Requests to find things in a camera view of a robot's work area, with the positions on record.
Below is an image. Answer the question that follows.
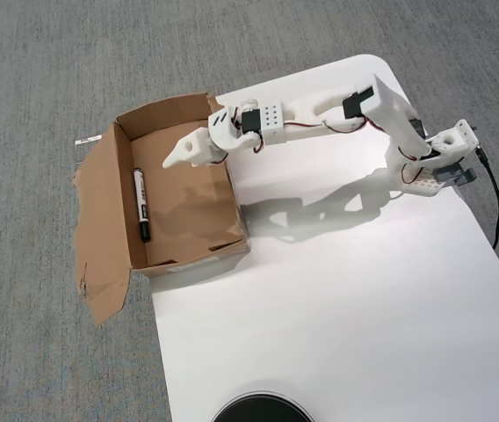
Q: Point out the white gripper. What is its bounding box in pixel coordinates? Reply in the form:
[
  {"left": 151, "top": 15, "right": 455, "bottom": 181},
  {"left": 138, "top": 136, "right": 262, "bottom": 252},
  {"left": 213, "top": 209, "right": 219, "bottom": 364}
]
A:
[{"left": 161, "top": 127, "right": 229, "bottom": 170}]

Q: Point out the grey table clamp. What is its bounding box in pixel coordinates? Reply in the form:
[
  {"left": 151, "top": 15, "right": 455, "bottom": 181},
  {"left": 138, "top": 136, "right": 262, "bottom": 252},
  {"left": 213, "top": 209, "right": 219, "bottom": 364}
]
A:
[{"left": 434, "top": 163, "right": 479, "bottom": 187}]

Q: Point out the black and white marker pen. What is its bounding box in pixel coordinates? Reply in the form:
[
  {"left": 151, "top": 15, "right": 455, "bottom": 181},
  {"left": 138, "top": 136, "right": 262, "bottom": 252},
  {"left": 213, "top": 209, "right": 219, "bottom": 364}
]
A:
[{"left": 132, "top": 166, "right": 153, "bottom": 244}]

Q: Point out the black power cable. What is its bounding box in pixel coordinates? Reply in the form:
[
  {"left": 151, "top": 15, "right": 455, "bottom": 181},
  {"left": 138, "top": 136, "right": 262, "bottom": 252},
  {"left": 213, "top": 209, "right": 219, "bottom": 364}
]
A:
[{"left": 475, "top": 147, "right": 499, "bottom": 251}]

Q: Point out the black round disc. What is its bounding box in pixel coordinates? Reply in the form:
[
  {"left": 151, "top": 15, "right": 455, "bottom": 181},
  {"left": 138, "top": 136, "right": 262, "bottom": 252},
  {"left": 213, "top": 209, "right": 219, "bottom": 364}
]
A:
[{"left": 210, "top": 380, "right": 316, "bottom": 422}]

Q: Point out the open brown cardboard box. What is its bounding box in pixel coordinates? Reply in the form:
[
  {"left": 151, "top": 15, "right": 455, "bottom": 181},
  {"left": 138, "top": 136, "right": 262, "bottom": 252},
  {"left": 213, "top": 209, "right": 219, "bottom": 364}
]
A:
[{"left": 72, "top": 91, "right": 251, "bottom": 327}]

